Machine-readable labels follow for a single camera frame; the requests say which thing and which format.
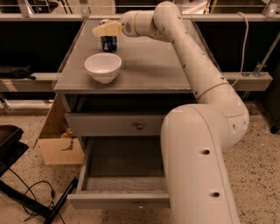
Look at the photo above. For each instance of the grey metal rail frame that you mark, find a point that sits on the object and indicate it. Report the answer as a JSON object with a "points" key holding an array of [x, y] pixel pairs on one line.
{"points": [[35, 81]]}

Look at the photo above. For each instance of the cardboard box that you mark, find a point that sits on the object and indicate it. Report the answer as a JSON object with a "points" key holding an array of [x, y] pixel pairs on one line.
{"points": [[56, 140]]}

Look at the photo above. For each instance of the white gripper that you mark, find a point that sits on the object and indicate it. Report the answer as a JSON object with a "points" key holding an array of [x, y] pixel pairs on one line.
{"points": [[128, 25]]}

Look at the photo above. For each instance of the white ceramic bowl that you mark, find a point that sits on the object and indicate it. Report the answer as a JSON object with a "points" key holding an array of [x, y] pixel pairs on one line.
{"points": [[103, 67]]}

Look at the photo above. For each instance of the open grey middle drawer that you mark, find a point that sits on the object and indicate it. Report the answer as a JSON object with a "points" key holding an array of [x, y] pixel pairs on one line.
{"points": [[121, 172]]}

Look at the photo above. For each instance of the grey upper drawer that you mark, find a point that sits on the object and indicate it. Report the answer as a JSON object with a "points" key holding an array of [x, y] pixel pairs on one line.
{"points": [[114, 124]]}

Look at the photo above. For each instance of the blue pepsi can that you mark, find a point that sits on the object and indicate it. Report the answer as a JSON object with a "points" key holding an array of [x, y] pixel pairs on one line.
{"points": [[108, 43]]}

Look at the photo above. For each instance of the black object on rail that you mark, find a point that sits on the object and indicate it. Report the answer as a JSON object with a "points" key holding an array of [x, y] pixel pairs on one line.
{"points": [[16, 72]]}

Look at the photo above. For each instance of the grey drawer cabinet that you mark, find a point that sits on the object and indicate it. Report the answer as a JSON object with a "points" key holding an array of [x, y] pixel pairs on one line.
{"points": [[198, 70]]}

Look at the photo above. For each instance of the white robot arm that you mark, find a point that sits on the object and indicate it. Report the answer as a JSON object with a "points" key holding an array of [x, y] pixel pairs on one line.
{"points": [[193, 136]]}

